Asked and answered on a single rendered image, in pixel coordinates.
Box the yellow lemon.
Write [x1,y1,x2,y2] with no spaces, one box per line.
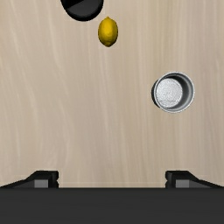
[97,16,119,48]

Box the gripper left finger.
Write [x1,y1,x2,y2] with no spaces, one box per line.
[0,170,60,189]

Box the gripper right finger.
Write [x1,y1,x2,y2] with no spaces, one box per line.
[164,170,224,189]

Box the grey ramekin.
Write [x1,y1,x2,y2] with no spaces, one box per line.
[150,71,195,114]

